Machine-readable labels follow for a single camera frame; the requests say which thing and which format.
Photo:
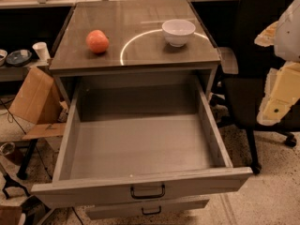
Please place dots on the small white bowl at left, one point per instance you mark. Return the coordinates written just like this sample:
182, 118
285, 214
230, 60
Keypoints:
3, 55

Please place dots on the grey lower drawer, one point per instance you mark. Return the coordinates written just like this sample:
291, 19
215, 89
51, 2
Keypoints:
133, 209

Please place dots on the white paper cup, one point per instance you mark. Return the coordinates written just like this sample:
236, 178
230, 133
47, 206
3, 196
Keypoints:
41, 50

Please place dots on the grey drawer cabinet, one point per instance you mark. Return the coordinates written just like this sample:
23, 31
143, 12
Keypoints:
140, 73

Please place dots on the black stool leg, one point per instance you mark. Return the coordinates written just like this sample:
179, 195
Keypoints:
30, 149

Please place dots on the red apple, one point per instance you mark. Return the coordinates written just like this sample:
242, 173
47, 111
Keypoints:
97, 42

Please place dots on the black lower drawer handle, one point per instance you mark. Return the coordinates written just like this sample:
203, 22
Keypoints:
151, 211

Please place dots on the white ceramic bowl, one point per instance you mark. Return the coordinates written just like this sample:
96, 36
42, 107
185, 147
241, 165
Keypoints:
177, 32

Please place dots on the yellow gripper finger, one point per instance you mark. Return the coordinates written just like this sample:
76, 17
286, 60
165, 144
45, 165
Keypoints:
281, 91

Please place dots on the black top drawer handle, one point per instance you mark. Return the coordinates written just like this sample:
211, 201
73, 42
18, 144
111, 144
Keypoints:
147, 192

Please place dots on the open grey top drawer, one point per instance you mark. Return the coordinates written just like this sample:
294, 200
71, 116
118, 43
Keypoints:
100, 160

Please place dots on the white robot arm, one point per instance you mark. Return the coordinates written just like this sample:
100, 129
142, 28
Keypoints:
284, 34

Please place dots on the low side shelf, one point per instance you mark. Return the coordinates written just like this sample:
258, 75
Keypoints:
10, 74

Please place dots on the black office chair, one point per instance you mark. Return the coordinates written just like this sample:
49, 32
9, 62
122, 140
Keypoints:
244, 86

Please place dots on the dark round dish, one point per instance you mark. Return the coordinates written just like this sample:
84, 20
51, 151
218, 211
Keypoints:
19, 58

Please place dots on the brown cardboard box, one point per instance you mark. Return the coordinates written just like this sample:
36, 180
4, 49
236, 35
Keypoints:
38, 102

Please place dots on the black drawer handle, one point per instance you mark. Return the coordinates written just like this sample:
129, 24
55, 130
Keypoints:
147, 192
151, 211

